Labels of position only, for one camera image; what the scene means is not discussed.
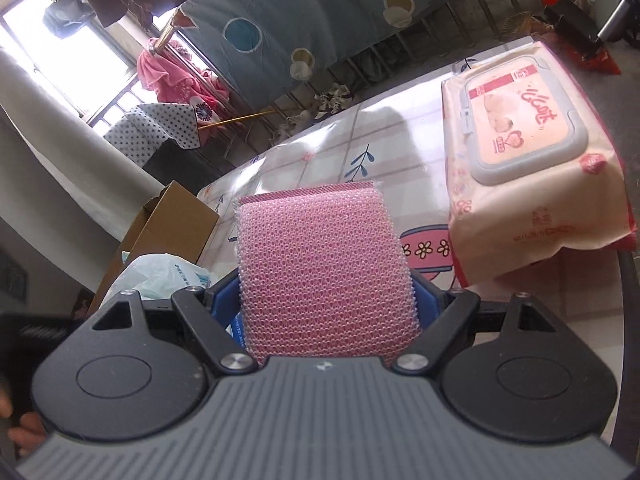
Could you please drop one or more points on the yellow stick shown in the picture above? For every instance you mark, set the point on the yellow stick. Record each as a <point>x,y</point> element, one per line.
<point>240,119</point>

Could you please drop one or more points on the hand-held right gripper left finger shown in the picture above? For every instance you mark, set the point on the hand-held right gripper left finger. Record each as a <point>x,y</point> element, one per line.
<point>222,305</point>

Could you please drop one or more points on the pale green plastic bag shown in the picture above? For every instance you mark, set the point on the pale green plastic bag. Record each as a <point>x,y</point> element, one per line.
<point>155,275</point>

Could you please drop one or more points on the white curtain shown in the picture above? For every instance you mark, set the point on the white curtain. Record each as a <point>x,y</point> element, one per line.
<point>75,170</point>

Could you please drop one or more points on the white star-patterned cloth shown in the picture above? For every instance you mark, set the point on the white star-patterned cloth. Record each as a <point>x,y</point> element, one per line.
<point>145,130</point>

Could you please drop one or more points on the black cabinet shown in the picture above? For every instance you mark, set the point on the black cabinet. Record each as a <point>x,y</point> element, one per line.
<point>175,165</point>

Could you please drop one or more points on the person's left hand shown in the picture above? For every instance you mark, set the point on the person's left hand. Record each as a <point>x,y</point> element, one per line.
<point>25,432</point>

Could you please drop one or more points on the brown cardboard box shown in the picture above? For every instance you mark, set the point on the brown cardboard box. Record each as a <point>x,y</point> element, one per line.
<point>175,225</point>

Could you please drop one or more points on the peach wet wipes pack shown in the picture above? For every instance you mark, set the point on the peach wet wipes pack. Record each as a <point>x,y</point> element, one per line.
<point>525,200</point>

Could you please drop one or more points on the pink mesh sponge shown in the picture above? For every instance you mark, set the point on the pink mesh sponge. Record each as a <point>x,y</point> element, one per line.
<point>325,270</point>

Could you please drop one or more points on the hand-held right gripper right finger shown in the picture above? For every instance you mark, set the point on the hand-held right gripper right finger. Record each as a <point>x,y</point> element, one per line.
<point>425,302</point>

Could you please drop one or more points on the dark hanging bag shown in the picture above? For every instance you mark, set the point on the dark hanging bag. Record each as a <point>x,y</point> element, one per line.
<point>65,15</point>

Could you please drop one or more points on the black bike seat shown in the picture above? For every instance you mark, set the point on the black bike seat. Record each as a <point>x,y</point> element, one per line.
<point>570,25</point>

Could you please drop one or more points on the blue quilt with circles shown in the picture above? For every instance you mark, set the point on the blue quilt with circles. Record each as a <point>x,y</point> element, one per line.
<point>300,25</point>

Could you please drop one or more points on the group of white sneakers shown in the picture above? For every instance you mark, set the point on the group of white sneakers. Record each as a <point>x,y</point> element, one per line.
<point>332,97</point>

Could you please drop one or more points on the pink garment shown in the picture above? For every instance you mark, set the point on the pink garment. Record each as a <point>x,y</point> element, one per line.
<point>170,80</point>

